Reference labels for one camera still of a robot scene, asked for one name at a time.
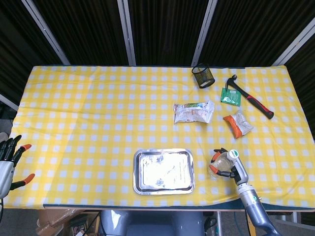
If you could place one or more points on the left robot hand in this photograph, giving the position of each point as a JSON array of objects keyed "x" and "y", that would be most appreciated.
[{"x": 5, "y": 174}]

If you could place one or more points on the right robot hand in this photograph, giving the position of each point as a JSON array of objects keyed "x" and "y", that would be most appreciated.
[{"x": 241, "y": 172}]

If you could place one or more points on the clear plastic bottle white cap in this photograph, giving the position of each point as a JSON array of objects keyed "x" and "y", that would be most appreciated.
[{"x": 222, "y": 163}]

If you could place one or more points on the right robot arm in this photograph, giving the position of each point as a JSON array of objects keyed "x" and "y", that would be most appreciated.
[{"x": 256, "y": 209}]

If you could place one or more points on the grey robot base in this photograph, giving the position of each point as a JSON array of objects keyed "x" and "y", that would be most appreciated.
[{"x": 152, "y": 223}]

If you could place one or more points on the silver metal tray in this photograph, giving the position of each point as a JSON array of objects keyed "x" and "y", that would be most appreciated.
[{"x": 163, "y": 172}]

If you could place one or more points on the orange white snack bag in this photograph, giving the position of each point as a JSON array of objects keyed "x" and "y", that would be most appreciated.
[{"x": 240, "y": 124}]

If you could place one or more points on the metal table leg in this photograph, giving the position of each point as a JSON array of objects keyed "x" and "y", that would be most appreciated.
[{"x": 218, "y": 223}]

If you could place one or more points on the brown cardboard box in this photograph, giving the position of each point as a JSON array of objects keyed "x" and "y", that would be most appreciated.
[{"x": 56, "y": 221}]

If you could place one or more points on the black red claw hammer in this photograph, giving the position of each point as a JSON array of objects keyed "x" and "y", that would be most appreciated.
[{"x": 253, "y": 99}]

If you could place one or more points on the green flat packet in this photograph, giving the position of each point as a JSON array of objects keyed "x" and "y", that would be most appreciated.
[{"x": 230, "y": 97}]

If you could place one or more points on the white crumpled snack bag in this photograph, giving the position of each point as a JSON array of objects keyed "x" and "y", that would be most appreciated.
[{"x": 193, "y": 113}]

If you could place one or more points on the black mesh pen holder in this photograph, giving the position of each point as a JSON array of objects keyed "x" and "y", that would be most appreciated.
[{"x": 203, "y": 76}]

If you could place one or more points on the yellow white checked tablecloth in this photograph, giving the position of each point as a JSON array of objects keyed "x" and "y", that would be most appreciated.
[{"x": 98, "y": 123}]

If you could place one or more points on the black pleated curtain panel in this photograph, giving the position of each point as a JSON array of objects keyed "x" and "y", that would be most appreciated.
[
  {"x": 305, "y": 78},
  {"x": 17, "y": 49},
  {"x": 86, "y": 29},
  {"x": 167, "y": 29},
  {"x": 246, "y": 29}
]

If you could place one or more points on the white aluminium partition post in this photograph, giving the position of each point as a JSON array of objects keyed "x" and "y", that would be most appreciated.
[
  {"x": 7, "y": 102},
  {"x": 127, "y": 32},
  {"x": 46, "y": 33},
  {"x": 203, "y": 32},
  {"x": 295, "y": 41}
]

